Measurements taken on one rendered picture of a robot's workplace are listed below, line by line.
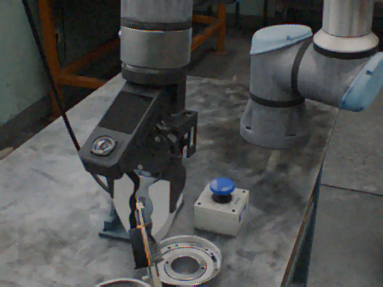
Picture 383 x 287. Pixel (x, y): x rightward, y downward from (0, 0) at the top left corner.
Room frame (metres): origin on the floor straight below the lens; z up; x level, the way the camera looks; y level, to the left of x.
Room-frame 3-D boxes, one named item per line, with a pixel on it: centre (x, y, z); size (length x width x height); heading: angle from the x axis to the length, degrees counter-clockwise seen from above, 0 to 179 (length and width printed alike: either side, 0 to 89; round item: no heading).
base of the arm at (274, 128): (1.01, -0.18, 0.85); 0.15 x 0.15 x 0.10
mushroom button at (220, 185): (0.70, -0.05, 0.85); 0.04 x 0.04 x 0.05
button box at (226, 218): (0.71, -0.05, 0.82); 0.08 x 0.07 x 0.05; 159
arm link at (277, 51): (1.01, -0.19, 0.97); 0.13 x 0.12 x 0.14; 50
